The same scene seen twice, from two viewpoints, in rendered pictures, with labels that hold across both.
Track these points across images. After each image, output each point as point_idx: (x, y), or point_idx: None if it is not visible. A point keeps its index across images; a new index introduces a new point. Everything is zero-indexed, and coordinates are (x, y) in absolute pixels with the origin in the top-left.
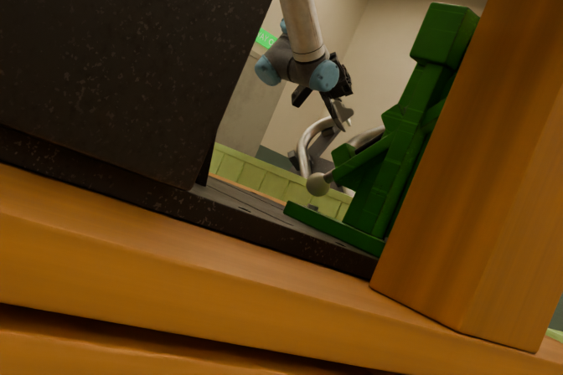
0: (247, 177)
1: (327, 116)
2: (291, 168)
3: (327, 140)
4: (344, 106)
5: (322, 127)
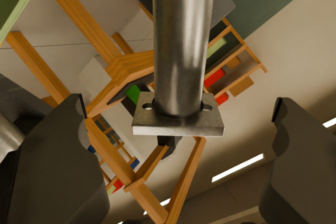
0: None
1: (194, 45)
2: None
3: None
4: (201, 135)
5: None
